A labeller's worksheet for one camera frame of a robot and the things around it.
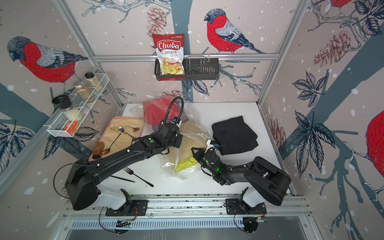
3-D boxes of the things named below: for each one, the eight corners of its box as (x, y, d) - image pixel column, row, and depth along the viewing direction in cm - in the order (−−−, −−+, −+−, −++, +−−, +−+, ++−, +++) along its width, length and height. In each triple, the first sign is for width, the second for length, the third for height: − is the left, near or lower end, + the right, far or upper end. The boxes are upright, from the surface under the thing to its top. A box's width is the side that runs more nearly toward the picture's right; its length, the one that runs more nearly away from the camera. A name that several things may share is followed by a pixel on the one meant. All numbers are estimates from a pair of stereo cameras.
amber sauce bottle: (90, 159, 91) (88, 157, 89) (97, 143, 98) (96, 141, 96) (100, 159, 91) (98, 157, 89) (107, 143, 98) (105, 141, 96)
